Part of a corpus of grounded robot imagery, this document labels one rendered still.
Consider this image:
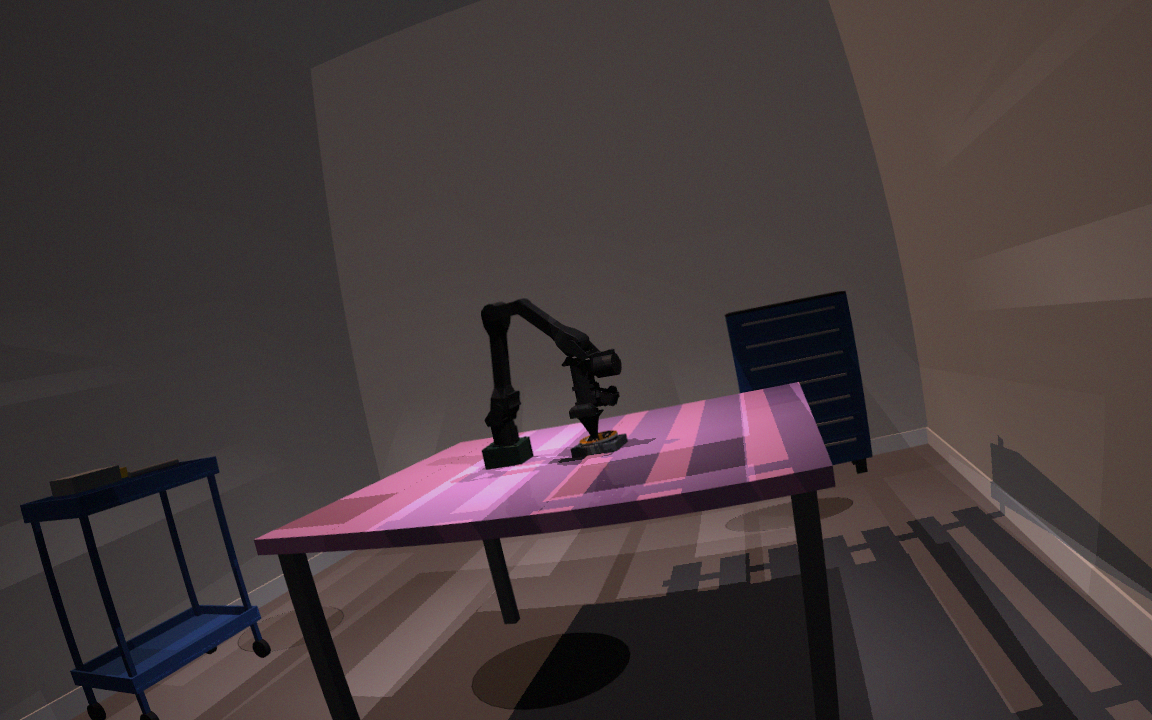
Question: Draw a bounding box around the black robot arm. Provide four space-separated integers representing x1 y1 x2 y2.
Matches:
482 298 622 448

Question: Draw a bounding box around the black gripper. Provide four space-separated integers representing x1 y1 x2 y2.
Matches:
569 379 608 439

